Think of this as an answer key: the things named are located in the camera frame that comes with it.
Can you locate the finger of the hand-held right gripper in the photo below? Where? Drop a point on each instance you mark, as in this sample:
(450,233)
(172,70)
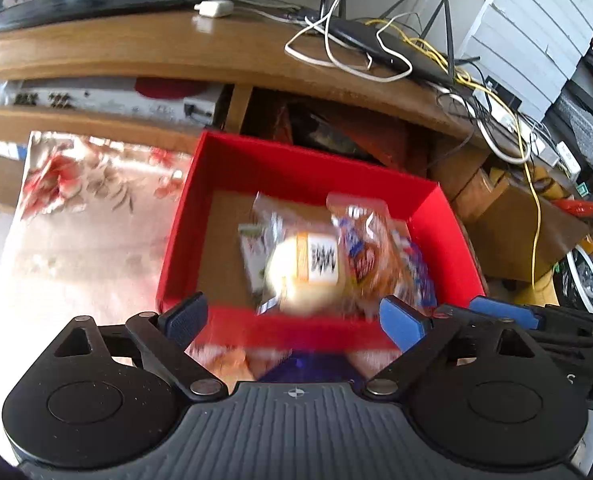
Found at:
(501,310)

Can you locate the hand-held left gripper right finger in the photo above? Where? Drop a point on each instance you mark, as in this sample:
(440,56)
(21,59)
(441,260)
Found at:
(401,322)

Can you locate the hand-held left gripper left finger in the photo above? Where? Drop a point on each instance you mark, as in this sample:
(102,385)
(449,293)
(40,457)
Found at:
(184,317)

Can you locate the clear packet with brown pastry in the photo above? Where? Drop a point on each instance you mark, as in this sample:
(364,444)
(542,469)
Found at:
(376,255)

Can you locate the green white wafer packet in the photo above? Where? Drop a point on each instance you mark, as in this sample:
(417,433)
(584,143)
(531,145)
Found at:
(254,255)

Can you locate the clear packet with bun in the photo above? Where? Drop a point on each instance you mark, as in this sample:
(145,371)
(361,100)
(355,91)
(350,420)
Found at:
(304,270)

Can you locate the red cardboard box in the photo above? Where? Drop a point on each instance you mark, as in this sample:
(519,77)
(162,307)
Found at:
(296,165)

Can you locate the orange snack packet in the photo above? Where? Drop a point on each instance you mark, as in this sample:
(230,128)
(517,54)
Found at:
(226,362)

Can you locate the brown cardboard box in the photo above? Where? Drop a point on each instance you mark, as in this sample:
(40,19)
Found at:
(506,225)

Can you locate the purple snack packet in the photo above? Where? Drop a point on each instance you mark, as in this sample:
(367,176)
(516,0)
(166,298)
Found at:
(306,367)

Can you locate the floral blanket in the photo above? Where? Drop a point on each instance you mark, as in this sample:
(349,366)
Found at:
(86,220)

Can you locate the white power strip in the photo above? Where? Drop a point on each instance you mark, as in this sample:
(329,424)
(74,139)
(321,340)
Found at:
(551,152)

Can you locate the black rack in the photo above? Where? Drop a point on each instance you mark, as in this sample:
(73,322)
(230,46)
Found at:
(589,130)

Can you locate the black power adapter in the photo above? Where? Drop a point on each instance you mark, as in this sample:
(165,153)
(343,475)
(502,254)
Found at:
(504,92)

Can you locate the red flat object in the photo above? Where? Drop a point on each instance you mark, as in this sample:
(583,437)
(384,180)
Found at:
(171,89)

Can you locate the silver set-top box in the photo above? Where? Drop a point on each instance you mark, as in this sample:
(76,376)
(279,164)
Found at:
(101,102)

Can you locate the black router with antennas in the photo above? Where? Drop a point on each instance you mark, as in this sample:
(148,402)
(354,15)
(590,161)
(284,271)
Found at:
(401,50)

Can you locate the wooden TV cabinet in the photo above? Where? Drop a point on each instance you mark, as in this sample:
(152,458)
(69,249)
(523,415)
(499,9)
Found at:
(176,45)

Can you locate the white slatted panel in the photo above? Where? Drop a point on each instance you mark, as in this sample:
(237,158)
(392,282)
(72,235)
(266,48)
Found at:
(536,25)

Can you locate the white adapter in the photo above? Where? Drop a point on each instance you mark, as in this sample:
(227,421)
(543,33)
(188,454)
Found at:
(214,8)

